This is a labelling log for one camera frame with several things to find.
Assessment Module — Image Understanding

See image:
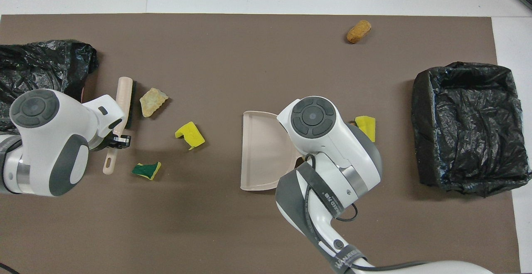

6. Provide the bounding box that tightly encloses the yellow notched sponge piece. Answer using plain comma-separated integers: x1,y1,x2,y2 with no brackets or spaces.
175,121,206,151

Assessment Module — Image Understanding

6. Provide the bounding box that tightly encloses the tan sponge piece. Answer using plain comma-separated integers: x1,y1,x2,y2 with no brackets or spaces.
140,87,169,118

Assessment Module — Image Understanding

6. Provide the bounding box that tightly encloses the bin with black bag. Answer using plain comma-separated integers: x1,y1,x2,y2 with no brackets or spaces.
411,62,532,198
0,39,99,135

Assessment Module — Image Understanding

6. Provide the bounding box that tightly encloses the golden bread roll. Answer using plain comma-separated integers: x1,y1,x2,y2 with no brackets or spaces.
347,20,372,44

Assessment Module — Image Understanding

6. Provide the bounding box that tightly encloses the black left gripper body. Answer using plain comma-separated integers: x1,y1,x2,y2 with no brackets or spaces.
109,134,131,148

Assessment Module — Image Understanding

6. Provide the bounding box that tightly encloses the green and yellow sponge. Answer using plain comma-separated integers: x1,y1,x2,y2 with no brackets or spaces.
132,162,162,181

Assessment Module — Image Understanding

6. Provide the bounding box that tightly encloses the beige hand brush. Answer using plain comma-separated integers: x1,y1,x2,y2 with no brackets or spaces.
103,77,137,175

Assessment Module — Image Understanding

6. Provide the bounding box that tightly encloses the yellow sponge wedge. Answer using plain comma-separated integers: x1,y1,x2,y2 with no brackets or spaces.
355,116,376,143

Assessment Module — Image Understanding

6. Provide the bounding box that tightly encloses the beige plastic dustpan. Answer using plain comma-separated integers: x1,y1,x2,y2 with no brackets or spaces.
240,111,302,192

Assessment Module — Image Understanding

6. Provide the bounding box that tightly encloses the brown table mat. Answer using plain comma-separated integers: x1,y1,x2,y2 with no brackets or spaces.
0,14,521,274

